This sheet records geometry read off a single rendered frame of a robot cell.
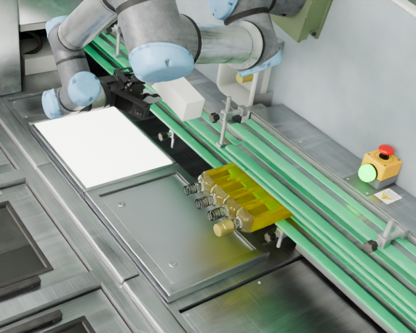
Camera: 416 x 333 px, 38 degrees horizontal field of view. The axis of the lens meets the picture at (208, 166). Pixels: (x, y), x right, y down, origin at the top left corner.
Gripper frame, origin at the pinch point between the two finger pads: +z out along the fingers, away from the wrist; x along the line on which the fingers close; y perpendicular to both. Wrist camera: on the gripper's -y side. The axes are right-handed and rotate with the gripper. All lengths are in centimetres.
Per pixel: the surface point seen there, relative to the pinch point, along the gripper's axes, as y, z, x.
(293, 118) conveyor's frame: -22.5, 30.5, 2.5
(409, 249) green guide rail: -76, 18, -3
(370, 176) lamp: -56, 24, -6
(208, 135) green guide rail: -7.5, 13.7, 16.1
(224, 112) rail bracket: -12.5, 12.3, 3.3
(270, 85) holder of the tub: -8.5, 32.2, 0.7
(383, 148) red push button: -53, 29, -12
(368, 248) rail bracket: -72, 8, -4
